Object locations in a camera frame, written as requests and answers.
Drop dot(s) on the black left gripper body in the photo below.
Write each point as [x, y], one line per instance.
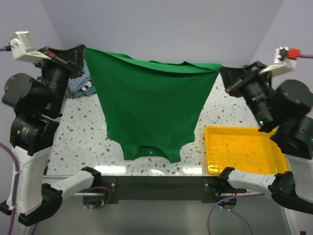
[59, 69]

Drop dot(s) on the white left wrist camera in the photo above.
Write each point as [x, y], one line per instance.
[23, 48]

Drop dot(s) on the thin-striped black white folded top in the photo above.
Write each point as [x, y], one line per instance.
[69, 93]

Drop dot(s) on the green tank top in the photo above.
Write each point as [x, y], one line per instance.
[151, 108]

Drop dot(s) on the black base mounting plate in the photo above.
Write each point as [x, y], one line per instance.
[157, 188]

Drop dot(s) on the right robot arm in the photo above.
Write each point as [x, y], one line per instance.
[283, 113]

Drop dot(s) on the black white wide-striped folded top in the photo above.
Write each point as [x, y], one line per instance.
[87, 87]

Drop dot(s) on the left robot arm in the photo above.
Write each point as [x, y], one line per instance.
[37, 105]

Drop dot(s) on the blue white striped tank top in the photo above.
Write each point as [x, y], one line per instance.
[77, 83]

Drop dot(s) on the yellow plastic tray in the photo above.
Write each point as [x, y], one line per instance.
[243, 148]

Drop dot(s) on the blue folded tank top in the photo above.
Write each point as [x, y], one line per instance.
[88, 92]

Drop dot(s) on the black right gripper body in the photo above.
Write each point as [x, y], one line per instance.
[246, 83]

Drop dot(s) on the aluminium frame rail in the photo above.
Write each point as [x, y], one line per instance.
[253, 214]

